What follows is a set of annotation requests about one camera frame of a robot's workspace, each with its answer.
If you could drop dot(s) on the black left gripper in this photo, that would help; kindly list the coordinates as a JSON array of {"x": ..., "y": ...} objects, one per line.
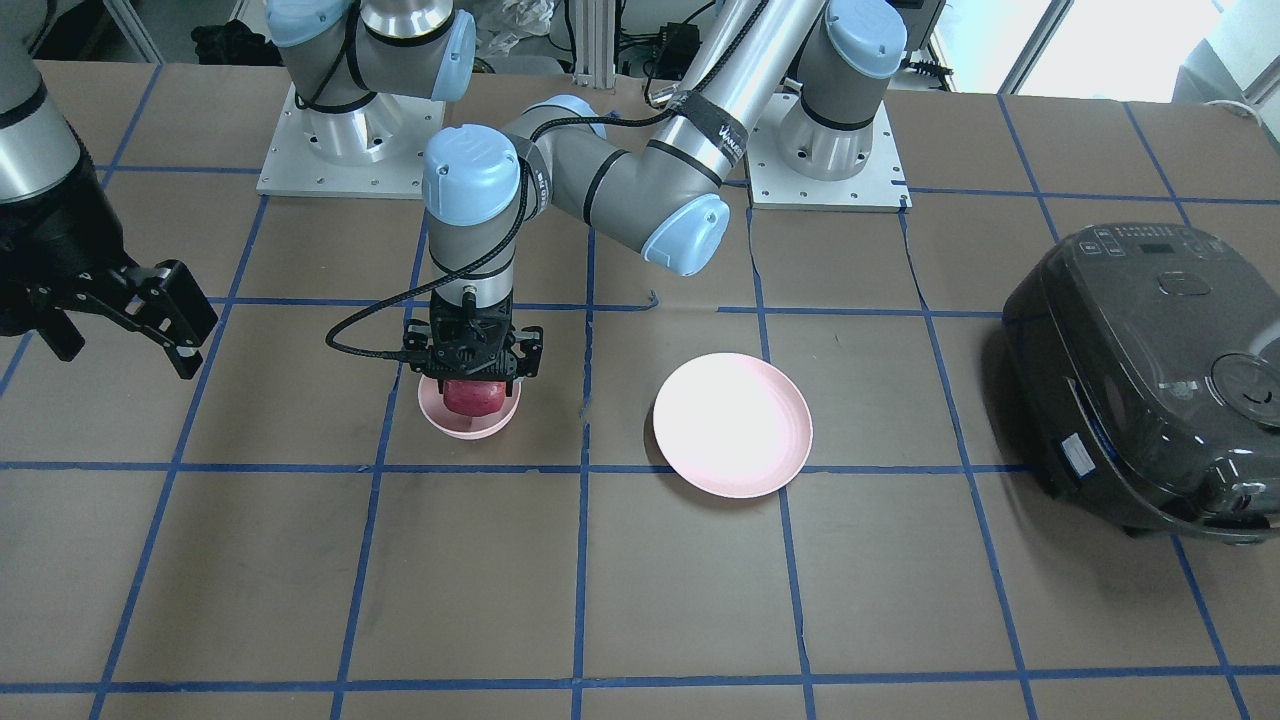
[{"x": 531, "y": 350}]

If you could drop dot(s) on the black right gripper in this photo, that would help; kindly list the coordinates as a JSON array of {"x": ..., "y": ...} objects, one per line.
[{"x": 52, "y": 232}]

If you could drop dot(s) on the red apple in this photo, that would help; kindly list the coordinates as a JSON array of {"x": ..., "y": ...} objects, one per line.
[{"x": 473, "y": 398}]

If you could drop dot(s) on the pink bowl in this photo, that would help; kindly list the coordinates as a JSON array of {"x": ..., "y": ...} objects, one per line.
[{"x": 432, "y": 405}]

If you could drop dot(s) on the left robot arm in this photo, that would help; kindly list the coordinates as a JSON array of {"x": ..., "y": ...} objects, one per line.
[{"x": 799, "y": 82}]

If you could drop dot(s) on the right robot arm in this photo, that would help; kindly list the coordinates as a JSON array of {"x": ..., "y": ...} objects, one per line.
[{"x": 341, "y": 54}]

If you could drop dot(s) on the pink plate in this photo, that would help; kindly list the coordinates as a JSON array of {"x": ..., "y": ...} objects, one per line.
[{"x": 732, "y": 425}]

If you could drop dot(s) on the black rice cooker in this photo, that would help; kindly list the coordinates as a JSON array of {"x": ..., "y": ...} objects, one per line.
[{"x": 1148, "y": 356}]

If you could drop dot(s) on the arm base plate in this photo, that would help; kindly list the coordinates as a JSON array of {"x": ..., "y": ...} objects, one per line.
[
  {"x": 373, "y": 152},
  {"x": 795, "y": 164}
]

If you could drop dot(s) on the aluminium frame post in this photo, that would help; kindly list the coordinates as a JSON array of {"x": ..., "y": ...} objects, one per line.
[{"x": 595, "y": 33}]

